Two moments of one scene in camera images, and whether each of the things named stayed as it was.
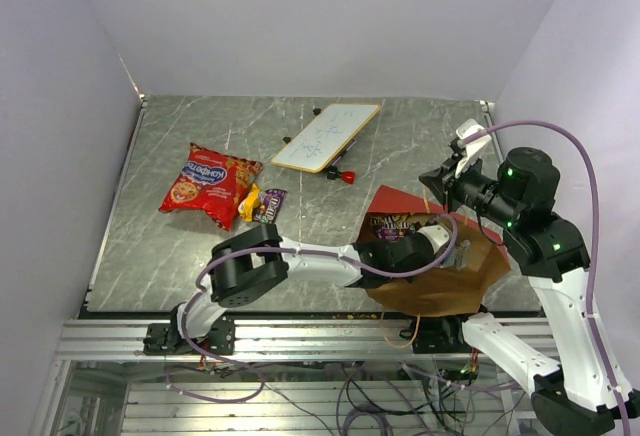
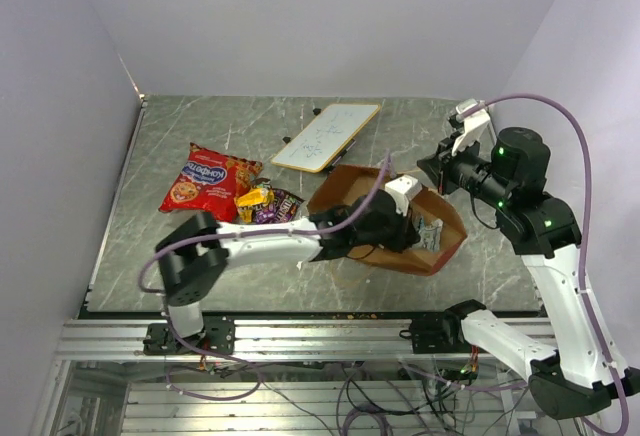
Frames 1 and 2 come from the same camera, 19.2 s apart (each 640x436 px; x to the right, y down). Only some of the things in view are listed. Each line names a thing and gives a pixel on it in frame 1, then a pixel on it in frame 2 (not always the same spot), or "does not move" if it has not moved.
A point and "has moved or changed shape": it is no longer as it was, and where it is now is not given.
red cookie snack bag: [214, 184] does not move
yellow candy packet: [251, 201] has moved or changed shape
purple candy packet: [267, 211] has moved or changed shape
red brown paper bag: [465, 285] to [332, 186]
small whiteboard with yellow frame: [318, 144] does not move
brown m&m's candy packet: [392, 226] has moved or changed shape
